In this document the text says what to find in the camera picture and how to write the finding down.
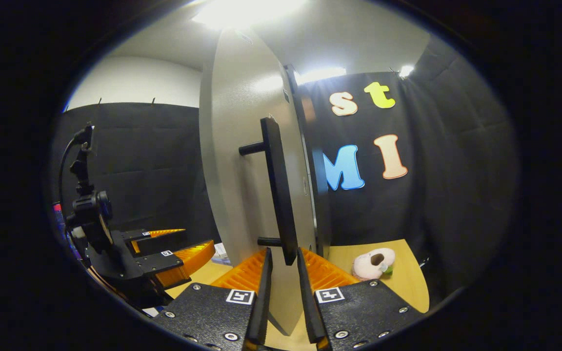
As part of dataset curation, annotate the black cable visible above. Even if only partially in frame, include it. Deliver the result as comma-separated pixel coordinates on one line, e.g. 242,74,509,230
58,127,92,221

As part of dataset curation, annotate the large ceiling light panel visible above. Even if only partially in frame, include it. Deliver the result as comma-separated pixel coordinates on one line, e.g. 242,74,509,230
192,0,307,30

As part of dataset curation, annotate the black door handle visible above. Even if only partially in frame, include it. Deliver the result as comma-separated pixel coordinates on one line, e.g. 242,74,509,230
239,117,299,267

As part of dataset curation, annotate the beige cabinet door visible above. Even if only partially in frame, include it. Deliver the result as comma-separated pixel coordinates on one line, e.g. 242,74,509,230
199,29,319,337

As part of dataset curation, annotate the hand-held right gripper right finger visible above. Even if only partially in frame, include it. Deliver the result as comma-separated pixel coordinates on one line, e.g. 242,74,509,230
297,247,424,351

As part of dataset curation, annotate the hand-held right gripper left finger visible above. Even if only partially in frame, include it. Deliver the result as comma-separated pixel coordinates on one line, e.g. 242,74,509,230
153,248,273,351

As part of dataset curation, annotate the pink plush toy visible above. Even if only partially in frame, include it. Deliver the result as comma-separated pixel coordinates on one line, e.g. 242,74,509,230
352,247,397,281

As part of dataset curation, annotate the black backdrop cloth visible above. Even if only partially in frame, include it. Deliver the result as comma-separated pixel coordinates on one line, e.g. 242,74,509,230
49,37,521,312

